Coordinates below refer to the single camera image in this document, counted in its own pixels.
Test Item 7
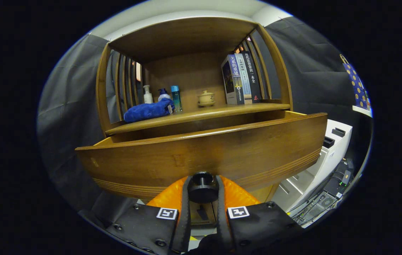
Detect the wooden drawer with black knob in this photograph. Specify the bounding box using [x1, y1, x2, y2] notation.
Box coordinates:
[75, 110, 328, 204]

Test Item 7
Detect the pale blue spine book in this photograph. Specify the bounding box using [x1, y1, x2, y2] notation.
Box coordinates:
[235, 53, 253, 104]

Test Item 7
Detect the teal bottle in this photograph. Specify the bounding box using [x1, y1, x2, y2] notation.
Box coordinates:
[171, 85, 183, 113]

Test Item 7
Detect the blue gold-dotted gift bag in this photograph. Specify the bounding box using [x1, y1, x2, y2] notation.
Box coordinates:
[340, 54, 368, 109]

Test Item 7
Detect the folded blue towel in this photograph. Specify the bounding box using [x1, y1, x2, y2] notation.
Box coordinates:
[124, 98, 175, 123]

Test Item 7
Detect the beige lidded teacup with saucer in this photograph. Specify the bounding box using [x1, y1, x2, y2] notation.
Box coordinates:
[197, 90, 216, 107]

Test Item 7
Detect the white low cabinet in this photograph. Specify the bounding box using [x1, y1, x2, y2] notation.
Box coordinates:
[272, 119, 353, 212]

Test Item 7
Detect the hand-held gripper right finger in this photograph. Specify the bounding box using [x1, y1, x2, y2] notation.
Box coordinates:
[215, 175, 304, 254]

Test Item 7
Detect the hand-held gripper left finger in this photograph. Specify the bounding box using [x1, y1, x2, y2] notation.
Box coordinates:
[104, 175, 191, 255]

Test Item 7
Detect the black spine book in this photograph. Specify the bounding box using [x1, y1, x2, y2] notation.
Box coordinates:
[242, 51, 262, 103]

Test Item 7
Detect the white pump bottle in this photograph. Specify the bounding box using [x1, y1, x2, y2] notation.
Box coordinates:
[143, 85, 154, 104]

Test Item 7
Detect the white bottle with blue cap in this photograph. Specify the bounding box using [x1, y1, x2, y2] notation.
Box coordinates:
[157, 88, 172, 102]

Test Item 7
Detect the wooden countertop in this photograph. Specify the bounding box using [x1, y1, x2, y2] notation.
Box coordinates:
[105, 103, 291, 136]

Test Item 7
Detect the wooden cabinet with hutch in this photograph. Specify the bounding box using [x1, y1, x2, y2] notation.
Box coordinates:
[96, 17, 293, 227]

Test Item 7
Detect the white side table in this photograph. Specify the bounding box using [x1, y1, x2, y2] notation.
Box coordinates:
[352, 105, 373, 118]

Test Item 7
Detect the black computer tower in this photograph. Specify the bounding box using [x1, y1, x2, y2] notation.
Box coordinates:
[291, 159, 354, 225]

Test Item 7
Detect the black backdrop cloth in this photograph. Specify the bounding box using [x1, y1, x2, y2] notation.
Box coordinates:
[38, 17, 373, 213]

